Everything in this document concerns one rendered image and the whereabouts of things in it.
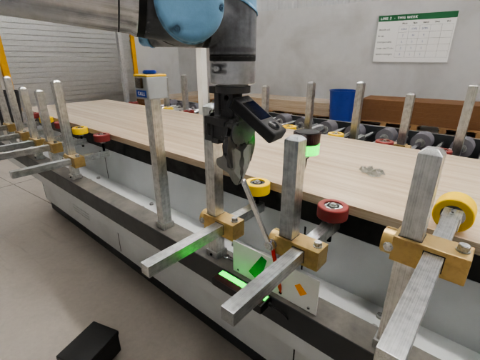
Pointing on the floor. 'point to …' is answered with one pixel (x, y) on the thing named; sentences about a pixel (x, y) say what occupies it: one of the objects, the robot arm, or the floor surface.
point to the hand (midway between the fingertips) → (240, 180)
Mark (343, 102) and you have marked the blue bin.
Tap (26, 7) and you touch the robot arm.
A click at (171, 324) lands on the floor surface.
